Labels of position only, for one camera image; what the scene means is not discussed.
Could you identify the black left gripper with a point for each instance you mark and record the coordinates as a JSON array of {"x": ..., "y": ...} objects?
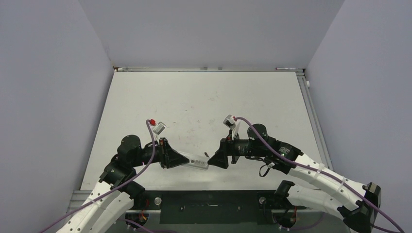
[{"x": 168, "y": 157}]

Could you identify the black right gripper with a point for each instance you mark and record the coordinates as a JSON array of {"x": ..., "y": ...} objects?
[{"x": 227, "y": 148}]

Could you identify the white remote control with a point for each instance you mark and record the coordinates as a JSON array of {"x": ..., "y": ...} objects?
[{"x": 195, "y": 161}]

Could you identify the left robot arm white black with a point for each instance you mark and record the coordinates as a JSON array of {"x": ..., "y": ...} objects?
[{"x": 116, "y": 191}]

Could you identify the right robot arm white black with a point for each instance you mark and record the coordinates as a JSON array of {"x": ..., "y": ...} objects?
[{"x": 355, "y": 203}]

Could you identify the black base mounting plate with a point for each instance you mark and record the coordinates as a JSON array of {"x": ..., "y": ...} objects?
[{"x": 211, "y": 207}]

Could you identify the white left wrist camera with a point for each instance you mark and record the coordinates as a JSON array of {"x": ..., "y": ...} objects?
[{"x": 157, "y": 127}]

